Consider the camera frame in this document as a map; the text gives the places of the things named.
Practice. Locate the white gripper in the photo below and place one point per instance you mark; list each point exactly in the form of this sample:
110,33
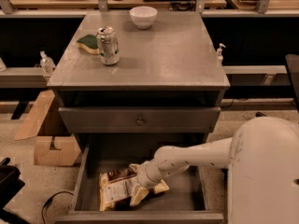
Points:
146,175

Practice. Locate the clear bottle left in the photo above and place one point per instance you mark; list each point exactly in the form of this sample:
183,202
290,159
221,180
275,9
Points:
47,63

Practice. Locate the closed grey top drawer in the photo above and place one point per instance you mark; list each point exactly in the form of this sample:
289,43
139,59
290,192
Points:
140,119

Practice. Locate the brown chip bag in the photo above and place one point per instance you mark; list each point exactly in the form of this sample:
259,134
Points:
118,185

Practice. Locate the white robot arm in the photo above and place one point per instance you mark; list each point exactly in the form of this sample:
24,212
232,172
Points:
262,159

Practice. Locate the white bowl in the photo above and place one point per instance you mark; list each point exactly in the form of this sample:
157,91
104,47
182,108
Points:
143,17

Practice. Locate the green yellow sponge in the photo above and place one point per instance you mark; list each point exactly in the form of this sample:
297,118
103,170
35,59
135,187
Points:
89,43

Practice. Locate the white pump bottle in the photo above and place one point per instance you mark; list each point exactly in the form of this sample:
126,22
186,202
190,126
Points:
219,52

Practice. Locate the black object bottom left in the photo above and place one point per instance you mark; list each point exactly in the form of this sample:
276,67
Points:
10,185

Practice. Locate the cardboard box on floor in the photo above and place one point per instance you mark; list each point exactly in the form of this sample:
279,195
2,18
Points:
56,150

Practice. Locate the grey drawer cabinet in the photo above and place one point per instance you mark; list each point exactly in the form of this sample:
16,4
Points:
171,64

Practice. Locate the wooden back shelf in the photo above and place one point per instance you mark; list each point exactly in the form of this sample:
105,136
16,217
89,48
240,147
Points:
80,4

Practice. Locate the silver soda can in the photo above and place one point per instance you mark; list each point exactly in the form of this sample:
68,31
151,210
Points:
107,43

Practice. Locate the open grey middle drawer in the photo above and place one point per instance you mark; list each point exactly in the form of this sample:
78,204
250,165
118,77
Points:
185,202

